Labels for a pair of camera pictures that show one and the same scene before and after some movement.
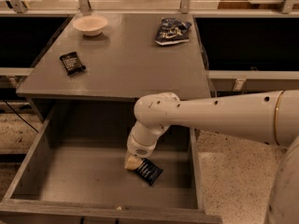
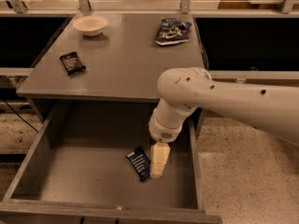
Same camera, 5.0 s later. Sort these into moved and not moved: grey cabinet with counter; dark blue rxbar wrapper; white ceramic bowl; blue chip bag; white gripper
Moved: white gripper; dark blue rxbar wrapper
Not moved: grey cabinet with counter; white ceramic bowl; blue chip bag
